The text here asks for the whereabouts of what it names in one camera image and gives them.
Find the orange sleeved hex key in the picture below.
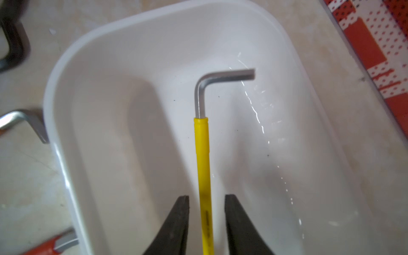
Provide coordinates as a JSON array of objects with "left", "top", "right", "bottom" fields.
[{"left": 1, "top": 109, "right": 50, "bottom": 144}]

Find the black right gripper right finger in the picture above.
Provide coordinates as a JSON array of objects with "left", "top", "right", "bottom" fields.
[{"left": 224, "top": 194, "right": 273, "bottom": 255}]

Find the red sleeved hex key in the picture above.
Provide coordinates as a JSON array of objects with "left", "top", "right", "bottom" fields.
[{"left": 23, "top": 228, "right": 79, "bottom": 255}]

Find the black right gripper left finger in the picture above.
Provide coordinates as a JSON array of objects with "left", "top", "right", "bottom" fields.
[{"left": 143, "top": 195, "right": 190, "bottom": 255}]

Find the white plastic storage box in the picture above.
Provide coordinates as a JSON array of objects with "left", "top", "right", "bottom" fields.
[{"left": 44, "top": 1, "right": 387, "bottom": 255}]

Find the large black hex key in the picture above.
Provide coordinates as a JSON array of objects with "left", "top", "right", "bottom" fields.
[{"left": 1, "top": 18, "right": 30, "bottom": 73}]

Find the yellow sleeved hex key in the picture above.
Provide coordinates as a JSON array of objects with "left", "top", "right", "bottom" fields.
[{"left": 194, "top": 69, "right": 256, "bottom": 255}]

